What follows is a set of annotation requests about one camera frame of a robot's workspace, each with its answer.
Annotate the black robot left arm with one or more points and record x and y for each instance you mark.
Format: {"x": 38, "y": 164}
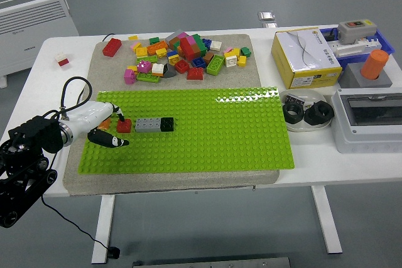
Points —
{"x": 34, "y": 133}

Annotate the blue square brick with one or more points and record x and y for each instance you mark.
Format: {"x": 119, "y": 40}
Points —
{"x": 198, "y": 61}

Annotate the pink tall brick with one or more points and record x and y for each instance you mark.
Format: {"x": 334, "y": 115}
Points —
{"x": 129, "y": 76}

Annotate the white table leg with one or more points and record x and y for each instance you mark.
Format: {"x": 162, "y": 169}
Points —
{"x": 103, "y": 228}
{"x": 326, "y": 219}

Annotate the white square brick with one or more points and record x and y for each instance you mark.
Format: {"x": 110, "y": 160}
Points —
{"x": 230, "y": 60}

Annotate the black adapter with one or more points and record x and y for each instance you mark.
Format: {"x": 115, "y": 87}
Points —
{"x": 331, "y": 34}

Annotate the orange cylinder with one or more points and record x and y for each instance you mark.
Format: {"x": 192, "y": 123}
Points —
{"x": 374, "y": 64}

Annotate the silver metal floor fitting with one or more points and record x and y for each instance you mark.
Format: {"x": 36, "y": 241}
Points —
{"x": 267, "y": 17}

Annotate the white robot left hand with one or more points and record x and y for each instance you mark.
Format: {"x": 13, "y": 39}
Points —
{"x": 88, "y": 115}

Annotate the white terminal strip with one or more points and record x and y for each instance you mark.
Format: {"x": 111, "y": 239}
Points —
{"x": 351, "y": 49}

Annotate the white distribution box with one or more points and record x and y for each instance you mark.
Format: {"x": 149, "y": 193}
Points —
{"x": 351, "y": 136}

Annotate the yellow and white cardboard box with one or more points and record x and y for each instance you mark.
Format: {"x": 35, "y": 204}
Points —
{"x": 306, "y": 57}

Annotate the red slanted brick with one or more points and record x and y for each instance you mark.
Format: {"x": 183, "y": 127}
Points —
{"x": 195, "y": 73}

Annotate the grey slanted brick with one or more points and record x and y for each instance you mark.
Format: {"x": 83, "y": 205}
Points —
{"x": 169, "y": 71}

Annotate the white panel heater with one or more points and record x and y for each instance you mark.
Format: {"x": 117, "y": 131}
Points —
{"x": 31, "y": 13}

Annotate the green studded baseplate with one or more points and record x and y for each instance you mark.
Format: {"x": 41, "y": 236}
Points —
{"x": 204, "y": 139}

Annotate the small yellow brick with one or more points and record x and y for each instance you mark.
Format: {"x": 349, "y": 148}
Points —
{"x": 133, "y": 37}
{"x": 242, "y": 61}
{"x": 132, "y": 68}

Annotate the grey-brown table mat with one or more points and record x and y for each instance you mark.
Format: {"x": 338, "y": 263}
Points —
{"x": 220, "y": 79}

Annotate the small pink flat brick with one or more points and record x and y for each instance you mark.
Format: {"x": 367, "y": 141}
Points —
{"x": 227, "y": 50}

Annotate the yellow and blue brick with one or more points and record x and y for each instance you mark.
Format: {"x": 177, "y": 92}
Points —
{"x": 173, "y": 58}

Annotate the grey long building brick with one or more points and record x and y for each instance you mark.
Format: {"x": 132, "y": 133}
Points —
{"x": 147, "y": 124}

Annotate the blue small brick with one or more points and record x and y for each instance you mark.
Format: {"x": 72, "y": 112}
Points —
{"x": 207, "y": 43}

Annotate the grey block base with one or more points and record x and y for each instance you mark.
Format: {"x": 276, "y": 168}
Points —
{"x": 351, "y": 78}

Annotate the white and orange brick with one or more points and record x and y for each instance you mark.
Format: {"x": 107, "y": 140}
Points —
{"x": 158, "y": 69}

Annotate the white small brick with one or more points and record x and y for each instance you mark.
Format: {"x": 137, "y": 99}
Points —
{"x": 215, "y": 45}

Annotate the orange long brick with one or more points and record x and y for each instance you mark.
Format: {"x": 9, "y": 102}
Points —
{"x": 157, "y": 47}

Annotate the white shallow dish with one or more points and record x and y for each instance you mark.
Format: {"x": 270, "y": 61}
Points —
{"x": 309, "y": 93}

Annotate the blue plastic bin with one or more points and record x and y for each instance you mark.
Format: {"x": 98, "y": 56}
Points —
{"x": 385, "y": 45}

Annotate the large red building brick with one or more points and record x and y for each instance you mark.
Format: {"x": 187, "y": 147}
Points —
{"x": 112, "y": 47}

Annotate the multicolour joined brick block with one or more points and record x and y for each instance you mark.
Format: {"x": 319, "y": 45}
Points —
{"x": 188, "y": 46}

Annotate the lime green long brick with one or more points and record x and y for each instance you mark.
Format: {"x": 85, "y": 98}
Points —
{"x": 148, "y": 77}
{"x": 215, "y": 65}

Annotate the red and white brick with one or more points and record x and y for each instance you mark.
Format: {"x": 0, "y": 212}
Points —
{"x": 63, "y": 61}

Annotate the dark green square brick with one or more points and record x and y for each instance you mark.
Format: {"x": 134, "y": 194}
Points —
{"x": 245, "y": 51}

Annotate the small yellow flat brick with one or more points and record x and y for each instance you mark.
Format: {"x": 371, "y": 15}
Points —
{"x": 133, "y": 37}

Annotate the small red building brick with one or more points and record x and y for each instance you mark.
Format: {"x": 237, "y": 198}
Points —
{"x": 124, "y": 126}

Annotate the lime green flat brick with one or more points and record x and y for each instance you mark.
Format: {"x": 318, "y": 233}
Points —
{"x": 146, "y": 59}

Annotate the black square building brick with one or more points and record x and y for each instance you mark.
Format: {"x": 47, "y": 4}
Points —
{"x": 167, "y": 123}

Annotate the yellow square brick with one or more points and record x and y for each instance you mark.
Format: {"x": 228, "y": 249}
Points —
{"x": 142, "y": 52}

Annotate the large black nut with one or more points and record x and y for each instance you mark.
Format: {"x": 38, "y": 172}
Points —
{"x": 287, "y": 114}
{"x": 326, "y": 114}

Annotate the grey switch box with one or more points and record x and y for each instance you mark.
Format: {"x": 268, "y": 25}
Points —
{"x": 357, "y": 31}

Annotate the small black printed part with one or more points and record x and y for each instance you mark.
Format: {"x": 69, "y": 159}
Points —
{"x": 295, "y": 98}

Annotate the brown brick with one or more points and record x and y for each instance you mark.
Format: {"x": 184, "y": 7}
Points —
{"x": 208, "y": 58}

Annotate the red square brick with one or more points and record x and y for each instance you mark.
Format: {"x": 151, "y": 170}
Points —
{"x": 181, "y": 66}

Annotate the magenta square brick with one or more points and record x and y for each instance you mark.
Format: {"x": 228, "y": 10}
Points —
{"x": 144, "y": 67}

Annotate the small dark green brick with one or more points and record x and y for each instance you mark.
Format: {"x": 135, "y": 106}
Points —
{"x": 154, "y": 40}

